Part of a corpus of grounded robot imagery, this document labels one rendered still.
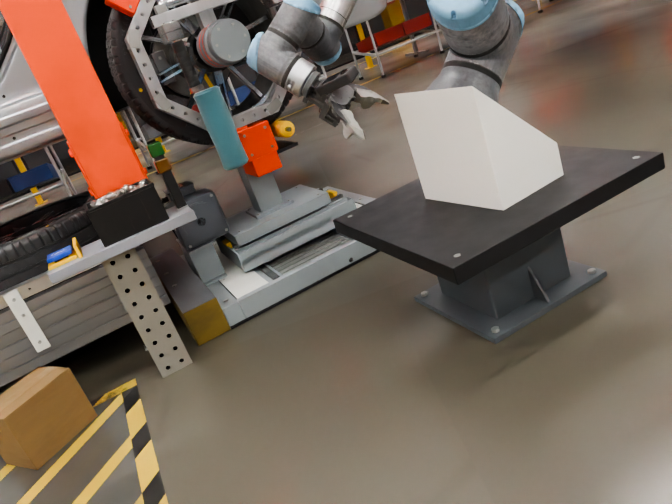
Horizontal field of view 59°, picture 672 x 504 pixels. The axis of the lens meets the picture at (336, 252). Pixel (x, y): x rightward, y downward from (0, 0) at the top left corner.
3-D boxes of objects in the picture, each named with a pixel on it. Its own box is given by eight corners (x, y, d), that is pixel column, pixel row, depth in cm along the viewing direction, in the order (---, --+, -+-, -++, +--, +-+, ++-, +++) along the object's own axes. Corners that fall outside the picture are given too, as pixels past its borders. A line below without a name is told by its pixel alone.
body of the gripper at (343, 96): (350, 112, 158) (311, 88, 158) (360, 90, 150) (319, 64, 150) (337, 129, 154) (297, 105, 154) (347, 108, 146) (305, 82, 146)
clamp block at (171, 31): (179, 40, 179) (172, 22, 177) (185, 36, 171) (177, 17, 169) (163, 45, 177) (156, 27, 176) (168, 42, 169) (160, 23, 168)
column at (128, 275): (186, 351, 197) (129, 238, 182) (192, 362, 188) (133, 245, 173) (158, 366, 194) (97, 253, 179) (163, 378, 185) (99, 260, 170)
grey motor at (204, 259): (222, 246, 262) (189, 172, 250) (249, 268, 225) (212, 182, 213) (184, 264, 257) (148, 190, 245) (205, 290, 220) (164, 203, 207)
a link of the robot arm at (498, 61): (507, 94, 150) (532, 29, 150) (495, 62, 134) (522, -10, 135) (451, 82, 157) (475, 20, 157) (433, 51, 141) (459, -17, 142)
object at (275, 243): (324, 205, 266) (316, 185, 262) (360, 217, 234) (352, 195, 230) (222, 254, 251) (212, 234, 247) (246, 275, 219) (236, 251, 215)
